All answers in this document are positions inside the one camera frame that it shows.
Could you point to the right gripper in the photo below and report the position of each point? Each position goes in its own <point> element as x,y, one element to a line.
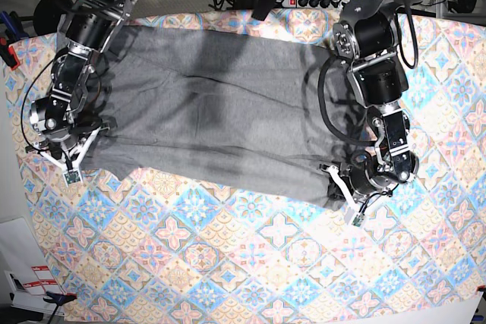
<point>69,144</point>

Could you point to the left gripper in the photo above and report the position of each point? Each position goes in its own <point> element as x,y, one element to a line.
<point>366,178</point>

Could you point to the grey T-shirt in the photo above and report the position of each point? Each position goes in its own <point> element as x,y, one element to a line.
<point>236,110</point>

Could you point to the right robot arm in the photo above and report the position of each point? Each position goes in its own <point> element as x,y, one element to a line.
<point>65,117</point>

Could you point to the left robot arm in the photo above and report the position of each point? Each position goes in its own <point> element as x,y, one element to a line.
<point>368,40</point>

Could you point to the red table clamp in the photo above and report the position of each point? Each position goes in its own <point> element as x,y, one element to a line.
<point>8,54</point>

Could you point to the patterned tablecloth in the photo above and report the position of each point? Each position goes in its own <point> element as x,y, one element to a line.
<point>160,248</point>

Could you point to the black round stool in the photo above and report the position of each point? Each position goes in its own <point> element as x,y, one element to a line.
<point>47,15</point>

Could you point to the white box with labels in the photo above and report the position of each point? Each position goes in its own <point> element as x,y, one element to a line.
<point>28,276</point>

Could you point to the white power strip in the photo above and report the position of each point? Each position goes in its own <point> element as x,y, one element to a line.
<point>314,4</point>

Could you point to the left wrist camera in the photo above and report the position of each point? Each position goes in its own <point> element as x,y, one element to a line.
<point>357,220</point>

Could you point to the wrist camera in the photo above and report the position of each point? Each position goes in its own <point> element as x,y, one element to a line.
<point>72,176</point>
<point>357,220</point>

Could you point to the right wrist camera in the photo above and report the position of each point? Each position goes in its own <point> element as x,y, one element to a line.
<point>72,176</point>

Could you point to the black centre post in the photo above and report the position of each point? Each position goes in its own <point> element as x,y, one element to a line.
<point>262,9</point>

